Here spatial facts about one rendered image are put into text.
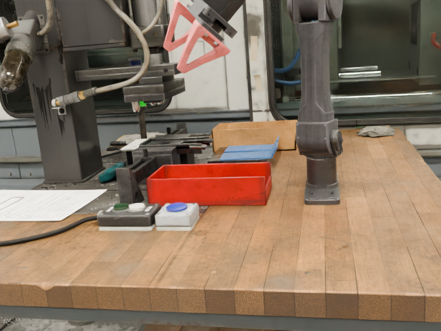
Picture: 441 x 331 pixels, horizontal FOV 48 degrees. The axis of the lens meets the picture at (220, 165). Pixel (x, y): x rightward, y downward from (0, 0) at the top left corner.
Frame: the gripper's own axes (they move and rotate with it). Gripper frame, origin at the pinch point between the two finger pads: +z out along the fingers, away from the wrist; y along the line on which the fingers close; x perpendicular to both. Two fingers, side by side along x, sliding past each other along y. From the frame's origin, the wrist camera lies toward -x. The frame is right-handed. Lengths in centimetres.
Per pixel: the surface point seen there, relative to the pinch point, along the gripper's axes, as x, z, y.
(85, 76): 4, 24, -46
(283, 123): 63, 3, -51
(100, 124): 39, 55, -108
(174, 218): 17.4, 22.7, 5.1
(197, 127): 61, 28, -87
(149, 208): 15.6, 26.2, -0.8
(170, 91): 19.0, 12.1, -33.6
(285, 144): 60, 6, -39
